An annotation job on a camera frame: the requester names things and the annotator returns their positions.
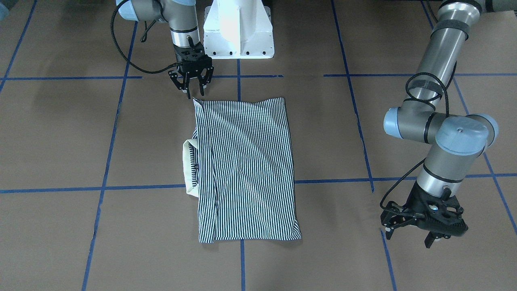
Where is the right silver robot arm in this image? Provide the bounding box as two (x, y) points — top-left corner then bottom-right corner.
(109, 0), (214, 98)

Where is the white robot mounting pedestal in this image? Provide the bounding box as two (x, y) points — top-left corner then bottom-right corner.
(203, 0), (275, 59)

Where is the navy white striped polo shirt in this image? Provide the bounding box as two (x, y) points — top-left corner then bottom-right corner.
(183, 97), (302, 243)

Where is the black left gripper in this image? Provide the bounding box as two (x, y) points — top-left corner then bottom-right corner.
(380, 182), (469, 248)

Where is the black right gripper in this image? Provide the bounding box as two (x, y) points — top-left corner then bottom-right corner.
(168, 42), (214, 99)

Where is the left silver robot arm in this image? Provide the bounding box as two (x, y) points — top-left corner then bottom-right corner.
(380, 0), (516, 248)

